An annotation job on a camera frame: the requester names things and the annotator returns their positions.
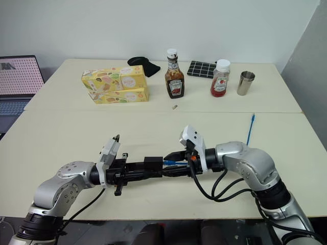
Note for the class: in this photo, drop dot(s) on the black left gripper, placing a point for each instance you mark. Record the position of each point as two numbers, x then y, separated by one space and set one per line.
115 174

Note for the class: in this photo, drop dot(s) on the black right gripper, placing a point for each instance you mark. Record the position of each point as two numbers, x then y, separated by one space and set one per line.
192 167

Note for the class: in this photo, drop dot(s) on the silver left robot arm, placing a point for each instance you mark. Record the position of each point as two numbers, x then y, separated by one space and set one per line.
55 187

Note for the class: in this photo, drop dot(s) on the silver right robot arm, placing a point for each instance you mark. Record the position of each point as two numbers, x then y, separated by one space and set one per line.
251 163

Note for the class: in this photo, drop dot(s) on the flat yellow printed carton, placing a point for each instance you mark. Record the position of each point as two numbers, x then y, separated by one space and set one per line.
120 97

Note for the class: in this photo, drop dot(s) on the brown sauce bottle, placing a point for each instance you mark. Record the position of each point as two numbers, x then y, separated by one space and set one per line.
175 81

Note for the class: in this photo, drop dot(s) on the red ketchup bottle white cap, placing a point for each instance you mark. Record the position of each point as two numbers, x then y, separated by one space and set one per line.
220 81

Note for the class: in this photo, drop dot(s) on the large yellow printed carton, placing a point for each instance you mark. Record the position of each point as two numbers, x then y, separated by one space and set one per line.
115 77

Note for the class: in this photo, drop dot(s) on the black grid pattern mat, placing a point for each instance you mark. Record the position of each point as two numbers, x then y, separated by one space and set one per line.
201 69

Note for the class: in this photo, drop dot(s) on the black cloth pouch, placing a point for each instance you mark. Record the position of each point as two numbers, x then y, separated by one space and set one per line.
148 66

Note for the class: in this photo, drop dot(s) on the stainless steel cup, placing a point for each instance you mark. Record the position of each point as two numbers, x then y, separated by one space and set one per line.
245 84

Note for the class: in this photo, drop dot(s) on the open laptop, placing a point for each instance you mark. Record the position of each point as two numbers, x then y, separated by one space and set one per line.
18 76

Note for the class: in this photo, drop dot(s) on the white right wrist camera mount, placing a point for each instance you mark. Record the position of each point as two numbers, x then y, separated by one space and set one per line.
195 139

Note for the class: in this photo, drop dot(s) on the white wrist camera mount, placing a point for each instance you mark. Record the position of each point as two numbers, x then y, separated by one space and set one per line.
195 139
108 153

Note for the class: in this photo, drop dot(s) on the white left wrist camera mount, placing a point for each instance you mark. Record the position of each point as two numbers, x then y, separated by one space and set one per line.
108 153

